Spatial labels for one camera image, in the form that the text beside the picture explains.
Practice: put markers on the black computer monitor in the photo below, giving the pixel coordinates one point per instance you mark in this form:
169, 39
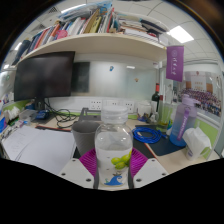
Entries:
45, 75

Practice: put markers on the black desk mat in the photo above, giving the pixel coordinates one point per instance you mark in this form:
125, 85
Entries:
166, 146

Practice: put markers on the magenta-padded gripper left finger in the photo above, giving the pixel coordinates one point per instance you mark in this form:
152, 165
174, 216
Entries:
77, 172

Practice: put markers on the grey plastic cup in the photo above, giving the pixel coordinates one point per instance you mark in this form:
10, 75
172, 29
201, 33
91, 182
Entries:
84, 136

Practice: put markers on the white lidded jar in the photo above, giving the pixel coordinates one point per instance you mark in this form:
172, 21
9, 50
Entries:
144, 109

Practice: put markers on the stack of white papers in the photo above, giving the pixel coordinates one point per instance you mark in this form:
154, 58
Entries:
43, 148

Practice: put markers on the purple hanging banner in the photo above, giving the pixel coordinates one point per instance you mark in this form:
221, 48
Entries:
175, 63

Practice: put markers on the rectangular ceiling light panel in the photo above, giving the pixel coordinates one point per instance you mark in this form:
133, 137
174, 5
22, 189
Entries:
180, 34

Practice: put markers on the white wall power socket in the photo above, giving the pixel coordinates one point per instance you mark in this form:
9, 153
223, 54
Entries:
129, 107
95, 104

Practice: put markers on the green tissue box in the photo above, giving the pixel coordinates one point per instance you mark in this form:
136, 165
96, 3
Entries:
10, 114

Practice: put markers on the dark wine bottle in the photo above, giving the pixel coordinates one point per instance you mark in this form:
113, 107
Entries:
155, 96

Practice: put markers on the clear plastic drink bottle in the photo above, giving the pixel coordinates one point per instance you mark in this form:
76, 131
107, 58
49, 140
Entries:
112, 146

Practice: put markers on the group photo poster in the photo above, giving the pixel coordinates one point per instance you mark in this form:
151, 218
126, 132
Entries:
203, 95

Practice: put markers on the grey metal stand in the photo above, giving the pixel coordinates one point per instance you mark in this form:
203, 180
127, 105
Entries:
89, 115

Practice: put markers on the large purple water bottle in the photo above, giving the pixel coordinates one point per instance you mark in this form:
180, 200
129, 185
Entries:
183, 123

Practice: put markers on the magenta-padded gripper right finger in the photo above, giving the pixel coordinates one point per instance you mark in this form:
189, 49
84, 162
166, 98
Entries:
150, 171

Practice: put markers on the white tissue pack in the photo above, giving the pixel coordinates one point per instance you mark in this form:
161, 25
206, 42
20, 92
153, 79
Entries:
196, 141

